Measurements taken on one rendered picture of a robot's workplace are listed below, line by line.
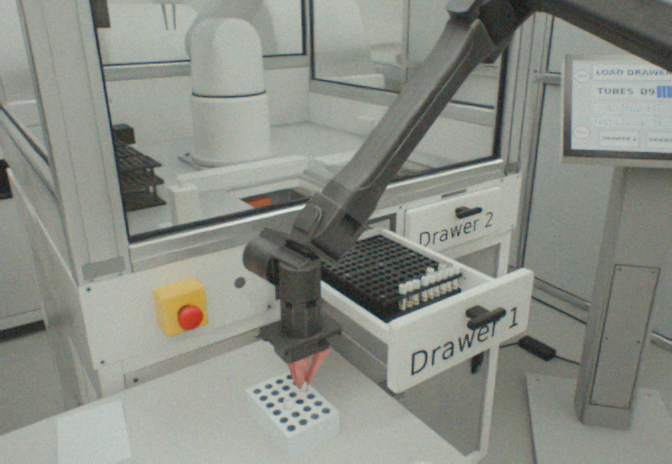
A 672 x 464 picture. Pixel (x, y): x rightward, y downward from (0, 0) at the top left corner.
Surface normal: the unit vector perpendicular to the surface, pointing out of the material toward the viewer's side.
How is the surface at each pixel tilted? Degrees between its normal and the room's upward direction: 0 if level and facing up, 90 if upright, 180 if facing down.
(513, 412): 0
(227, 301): 90
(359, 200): 98
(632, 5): 46
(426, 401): 90
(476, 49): 98
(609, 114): 50
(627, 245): 90
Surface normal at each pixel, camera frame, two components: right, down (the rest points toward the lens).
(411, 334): 0.57, 0.29
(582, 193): -0.85, 0.20
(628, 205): -0.24, 0.35
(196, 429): -0.01, -0.93
